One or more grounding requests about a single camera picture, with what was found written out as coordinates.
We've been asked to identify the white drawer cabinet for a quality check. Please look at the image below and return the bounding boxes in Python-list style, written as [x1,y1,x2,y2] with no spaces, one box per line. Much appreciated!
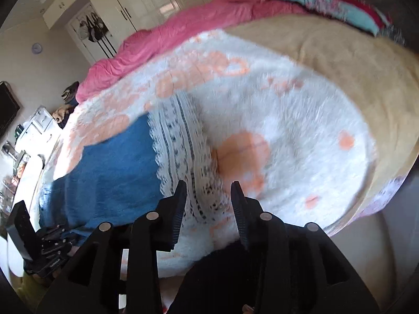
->
[20,105,63,145]

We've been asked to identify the white and orange fleece blanket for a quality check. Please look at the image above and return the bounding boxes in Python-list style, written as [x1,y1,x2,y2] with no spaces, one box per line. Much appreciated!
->
[39,29,378,270]

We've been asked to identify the assorted jars and small clutter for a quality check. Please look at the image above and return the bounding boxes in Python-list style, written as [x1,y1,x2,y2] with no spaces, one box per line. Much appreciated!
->
[0,140,27,201]

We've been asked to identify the pink duvet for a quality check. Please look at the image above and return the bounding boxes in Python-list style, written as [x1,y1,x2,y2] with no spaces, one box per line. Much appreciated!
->
[76,0,315,103]

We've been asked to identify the dark striped hanging bag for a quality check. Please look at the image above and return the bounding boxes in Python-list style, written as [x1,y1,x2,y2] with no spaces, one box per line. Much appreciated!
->
[87,12,109,42]

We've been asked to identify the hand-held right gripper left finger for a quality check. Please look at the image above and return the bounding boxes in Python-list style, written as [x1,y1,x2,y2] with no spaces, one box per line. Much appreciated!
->
[36,181,188,314]

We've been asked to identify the blue denim lace-trimmed garment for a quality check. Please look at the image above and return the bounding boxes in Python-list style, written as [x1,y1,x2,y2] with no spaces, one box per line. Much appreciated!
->
[38,94,239,236]

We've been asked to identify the person's dark trousers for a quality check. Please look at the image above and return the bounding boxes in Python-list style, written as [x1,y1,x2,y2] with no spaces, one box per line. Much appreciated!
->
[166,241,262,314]

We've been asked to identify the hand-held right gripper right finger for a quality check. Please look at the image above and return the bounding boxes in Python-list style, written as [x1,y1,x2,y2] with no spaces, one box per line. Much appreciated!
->
[230,181,382,314]

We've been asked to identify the long white low cabinet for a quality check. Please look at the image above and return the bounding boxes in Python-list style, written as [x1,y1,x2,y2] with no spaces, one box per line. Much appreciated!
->
[6,155,45,277]

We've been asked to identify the white door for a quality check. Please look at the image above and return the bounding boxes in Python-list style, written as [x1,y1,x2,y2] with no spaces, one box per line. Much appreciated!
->
[64,2,119,65]

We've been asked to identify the dark folded clothes pile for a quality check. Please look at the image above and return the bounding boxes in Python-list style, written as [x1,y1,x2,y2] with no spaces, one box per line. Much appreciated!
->
[61,81,80,106]

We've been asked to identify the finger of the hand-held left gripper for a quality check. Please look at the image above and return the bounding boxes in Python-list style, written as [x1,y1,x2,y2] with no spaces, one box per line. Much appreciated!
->
[40,238,74,252]
[37,224,68,237]

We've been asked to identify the black wall television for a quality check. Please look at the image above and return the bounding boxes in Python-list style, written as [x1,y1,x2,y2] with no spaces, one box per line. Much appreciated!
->
[0,82,21,138]

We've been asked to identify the tan plush garment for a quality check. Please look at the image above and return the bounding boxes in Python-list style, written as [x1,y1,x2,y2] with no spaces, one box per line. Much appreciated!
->
[52,106,71,129]

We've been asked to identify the beige bed sheet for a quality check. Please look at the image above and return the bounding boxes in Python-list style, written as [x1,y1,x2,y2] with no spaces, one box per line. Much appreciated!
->
[226,15,419,236]

